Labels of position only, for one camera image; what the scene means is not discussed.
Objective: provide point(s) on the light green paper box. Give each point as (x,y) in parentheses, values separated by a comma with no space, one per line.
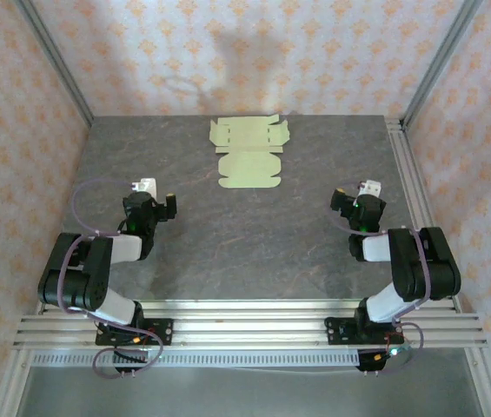
(249,169)

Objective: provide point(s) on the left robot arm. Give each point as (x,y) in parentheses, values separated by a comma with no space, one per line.
(75,282)

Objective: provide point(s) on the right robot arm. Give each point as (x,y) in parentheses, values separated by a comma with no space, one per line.
(427,269)

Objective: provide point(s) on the black controller board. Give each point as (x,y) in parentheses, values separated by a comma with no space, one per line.
(373,361)

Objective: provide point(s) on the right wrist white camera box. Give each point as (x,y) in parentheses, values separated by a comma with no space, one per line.
(371,187)

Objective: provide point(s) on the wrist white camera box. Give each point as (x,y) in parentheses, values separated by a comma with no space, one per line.
(147,186)
(371,187)

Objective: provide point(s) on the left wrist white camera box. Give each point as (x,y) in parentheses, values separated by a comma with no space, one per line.
(147,186)

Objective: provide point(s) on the aluminium side rail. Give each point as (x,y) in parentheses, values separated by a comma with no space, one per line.
(406,165)

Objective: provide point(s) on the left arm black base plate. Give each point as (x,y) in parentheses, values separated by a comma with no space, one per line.
(162,332)

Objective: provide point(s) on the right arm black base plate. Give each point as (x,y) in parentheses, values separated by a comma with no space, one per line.
(336,332)

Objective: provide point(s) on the aluminium mounting rail beam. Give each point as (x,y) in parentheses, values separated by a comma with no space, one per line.
(245,326)

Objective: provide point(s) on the aluminium frame post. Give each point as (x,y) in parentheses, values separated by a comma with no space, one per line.
(440,61)
(54,61)

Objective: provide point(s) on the aluminium frame leg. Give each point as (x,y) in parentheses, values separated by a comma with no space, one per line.
(10,386)
(486,386)

